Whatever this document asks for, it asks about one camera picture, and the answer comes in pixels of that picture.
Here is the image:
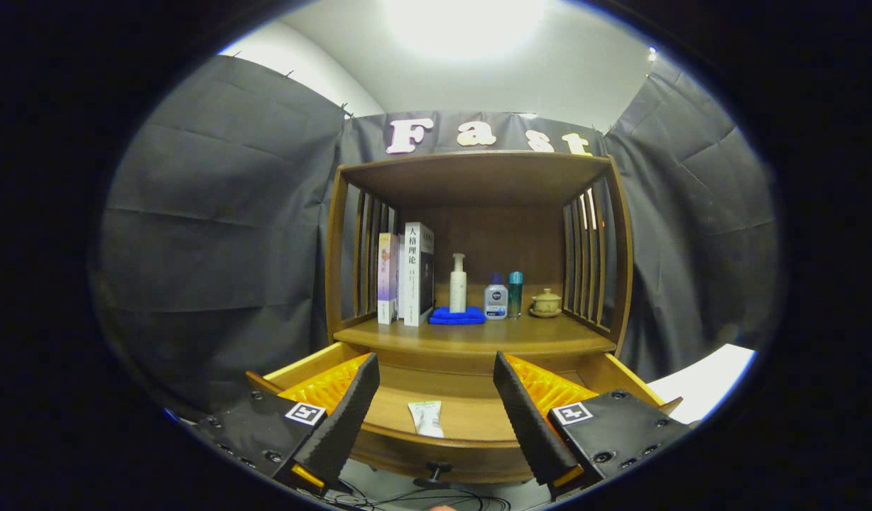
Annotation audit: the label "blue folded cloth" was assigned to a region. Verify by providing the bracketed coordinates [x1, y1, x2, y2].
[429, 306, 487, 326]

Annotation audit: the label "grey bottle with blue pump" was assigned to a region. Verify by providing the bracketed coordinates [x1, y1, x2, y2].
[484, 273, 509, 321]

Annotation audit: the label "black floor cables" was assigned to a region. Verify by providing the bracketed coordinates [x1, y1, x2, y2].
[329, 479, 511, 511]

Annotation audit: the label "wooden drawer with black knob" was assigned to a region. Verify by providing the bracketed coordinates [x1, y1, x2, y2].
[246, 342, 684, 485]

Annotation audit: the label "white table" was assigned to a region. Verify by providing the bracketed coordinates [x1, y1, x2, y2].
[648, 344, 756, 425]

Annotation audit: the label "white squeeze tube green end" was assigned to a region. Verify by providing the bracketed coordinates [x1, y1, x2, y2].
[408, 400, 445, 439]

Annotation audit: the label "purple book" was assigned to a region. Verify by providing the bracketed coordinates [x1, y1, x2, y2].
[377, 233, 401, 325]

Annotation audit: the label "wooden countertop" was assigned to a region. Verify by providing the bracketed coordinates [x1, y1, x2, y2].
[333, 312, 616, 356]

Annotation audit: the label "thick white book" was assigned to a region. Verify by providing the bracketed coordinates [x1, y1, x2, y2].
[403, 222, 435, 327]

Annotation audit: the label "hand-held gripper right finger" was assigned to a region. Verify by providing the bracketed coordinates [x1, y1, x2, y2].
[493, 351, 692, 499]

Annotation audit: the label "white pump bottle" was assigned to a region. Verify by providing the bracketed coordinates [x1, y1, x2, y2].
[449, 253, 468, 314]

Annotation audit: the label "brown wooden cabinet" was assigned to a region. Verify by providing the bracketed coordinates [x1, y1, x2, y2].
[325, 150, 634, 373]

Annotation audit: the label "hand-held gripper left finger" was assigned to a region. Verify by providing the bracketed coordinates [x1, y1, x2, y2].
[191, 352, 381, 496]

